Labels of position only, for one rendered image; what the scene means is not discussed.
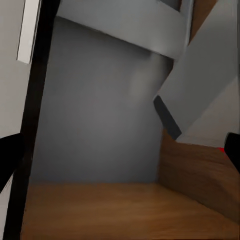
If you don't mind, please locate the notebook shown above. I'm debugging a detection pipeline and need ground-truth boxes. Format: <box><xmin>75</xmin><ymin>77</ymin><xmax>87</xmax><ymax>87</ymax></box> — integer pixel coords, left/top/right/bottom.
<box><xmin>17</xmin><ymin>0</ymin><xmax>41</xmax><ymax>64</ymax></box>

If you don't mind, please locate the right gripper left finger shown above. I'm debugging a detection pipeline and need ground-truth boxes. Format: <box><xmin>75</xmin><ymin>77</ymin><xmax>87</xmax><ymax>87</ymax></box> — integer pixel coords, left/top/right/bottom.
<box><xmin>0</xmin><ymin>133</ymin><xmax>26</xmax><ymax>193</ymax></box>

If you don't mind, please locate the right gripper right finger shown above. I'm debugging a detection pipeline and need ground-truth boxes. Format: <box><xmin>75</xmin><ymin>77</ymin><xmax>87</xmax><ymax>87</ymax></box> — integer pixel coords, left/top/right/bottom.
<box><xmin>224</xmin><ymin>133</ymin><xmax>240</xmax><ymax>174</ymax></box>

